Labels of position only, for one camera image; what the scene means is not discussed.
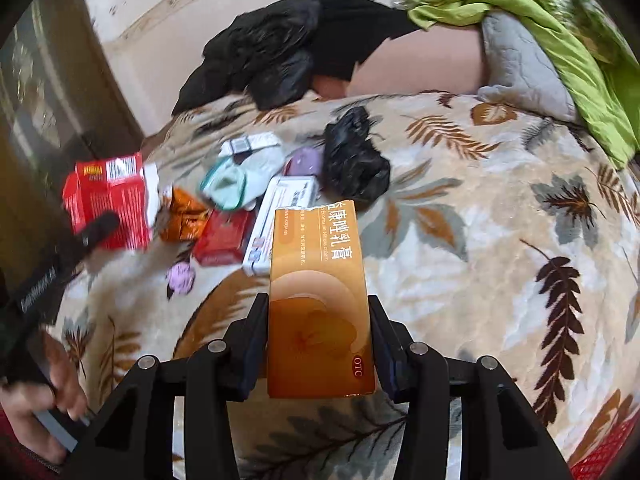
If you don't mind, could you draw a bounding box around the grey quilted pillow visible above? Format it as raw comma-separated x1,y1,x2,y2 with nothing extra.
477,10,582,125

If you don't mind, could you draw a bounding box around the pink quilted mattress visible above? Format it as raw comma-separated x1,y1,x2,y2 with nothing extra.
311,25,489,100

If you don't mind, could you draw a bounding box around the purple plastic wrapper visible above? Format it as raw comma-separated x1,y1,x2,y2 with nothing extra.
284,146,323,177

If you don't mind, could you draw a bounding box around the person's left hand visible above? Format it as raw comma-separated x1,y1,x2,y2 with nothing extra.
1,333,88,465

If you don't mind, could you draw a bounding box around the red barcode carton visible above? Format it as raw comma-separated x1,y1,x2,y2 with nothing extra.
62,152,160,250

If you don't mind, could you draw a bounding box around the white cigarette box with barcode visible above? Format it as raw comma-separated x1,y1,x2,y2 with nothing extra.
219,131,281,157

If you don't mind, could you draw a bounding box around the small purple wrapper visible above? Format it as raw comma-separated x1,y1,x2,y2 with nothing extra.
166,261,195,299

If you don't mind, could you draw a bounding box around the black cloth garment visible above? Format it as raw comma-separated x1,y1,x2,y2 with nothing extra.
305,0,419,81

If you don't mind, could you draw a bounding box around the black puffer jacket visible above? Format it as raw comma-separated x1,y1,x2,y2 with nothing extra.
171,0,321,116

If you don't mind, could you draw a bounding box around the green floral quilt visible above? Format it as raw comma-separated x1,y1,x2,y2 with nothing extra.
400,0,639,169

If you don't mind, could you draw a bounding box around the black plastic bag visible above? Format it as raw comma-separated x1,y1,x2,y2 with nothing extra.
321,106,390,208

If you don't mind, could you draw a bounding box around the white medicine box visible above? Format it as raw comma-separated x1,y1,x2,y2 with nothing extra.
242,176,319,276

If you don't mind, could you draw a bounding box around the red plastic waste basket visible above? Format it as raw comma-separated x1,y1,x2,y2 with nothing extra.
570,413,639,480

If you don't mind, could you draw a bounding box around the mint green white sock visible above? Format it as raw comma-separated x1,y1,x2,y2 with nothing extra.
200,146,285,211

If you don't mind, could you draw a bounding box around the orange foil wrapper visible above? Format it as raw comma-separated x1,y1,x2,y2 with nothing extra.
160,186,212,243

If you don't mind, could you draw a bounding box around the red cigarette pack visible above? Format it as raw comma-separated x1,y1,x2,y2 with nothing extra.
192,209,255,266

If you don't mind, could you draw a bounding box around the orange ointment box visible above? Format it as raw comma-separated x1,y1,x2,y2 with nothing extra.
267,200,376,399

